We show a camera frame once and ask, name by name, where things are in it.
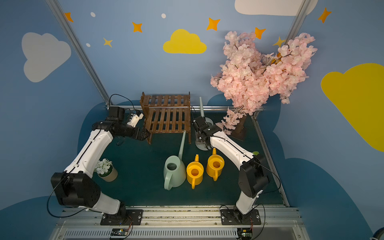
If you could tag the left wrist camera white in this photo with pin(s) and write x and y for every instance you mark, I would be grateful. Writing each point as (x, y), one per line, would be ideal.
(136, 116)

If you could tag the left circuit board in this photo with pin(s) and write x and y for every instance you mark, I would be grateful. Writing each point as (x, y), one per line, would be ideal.
(119, 233)

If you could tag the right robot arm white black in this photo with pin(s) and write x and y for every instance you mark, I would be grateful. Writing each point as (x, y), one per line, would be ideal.
(253, 177)

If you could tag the mint green watering can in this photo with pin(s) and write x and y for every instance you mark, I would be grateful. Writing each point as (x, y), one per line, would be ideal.
(175, 169)

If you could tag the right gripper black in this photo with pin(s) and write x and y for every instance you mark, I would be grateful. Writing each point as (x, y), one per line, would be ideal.
(199, 137)

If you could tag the brown wooden slatted shelf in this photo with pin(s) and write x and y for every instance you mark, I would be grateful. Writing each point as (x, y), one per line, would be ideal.
(167, 114)

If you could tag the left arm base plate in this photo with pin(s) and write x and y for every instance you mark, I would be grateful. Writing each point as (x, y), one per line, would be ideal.
(131, 216)

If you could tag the white flower potted plant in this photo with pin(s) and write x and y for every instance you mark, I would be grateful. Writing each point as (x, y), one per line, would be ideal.
(106, 170)

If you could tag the right circuit board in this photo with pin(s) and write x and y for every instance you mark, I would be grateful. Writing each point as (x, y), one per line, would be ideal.
(244, 234)

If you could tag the aluminium front rail frame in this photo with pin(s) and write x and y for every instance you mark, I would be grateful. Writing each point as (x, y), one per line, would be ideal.
(185, 223)

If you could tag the circuit board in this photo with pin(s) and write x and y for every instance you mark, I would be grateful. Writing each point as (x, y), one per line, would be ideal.
(119, 233)
(244, 234)

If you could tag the aluminium back rail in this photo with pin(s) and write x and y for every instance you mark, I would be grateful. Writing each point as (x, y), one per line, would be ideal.
(194, 108)

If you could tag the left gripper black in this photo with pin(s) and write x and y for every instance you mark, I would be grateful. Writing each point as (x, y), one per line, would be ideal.
(141, 133)

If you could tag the yellow watering can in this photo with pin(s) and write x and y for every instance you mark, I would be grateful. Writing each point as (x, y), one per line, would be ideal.
(215, 165)
(195, 171)

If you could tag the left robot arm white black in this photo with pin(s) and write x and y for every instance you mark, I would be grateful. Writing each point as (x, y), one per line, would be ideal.
(74, 186)

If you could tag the pink cherry blossom tree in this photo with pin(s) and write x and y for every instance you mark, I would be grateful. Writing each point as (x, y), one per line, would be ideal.
(248, 78)

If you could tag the large pale blue watering can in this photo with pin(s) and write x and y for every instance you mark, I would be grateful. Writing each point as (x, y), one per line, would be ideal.
(200, 143)

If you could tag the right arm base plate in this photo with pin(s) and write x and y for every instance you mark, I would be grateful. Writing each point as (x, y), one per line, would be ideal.
(231, 217)

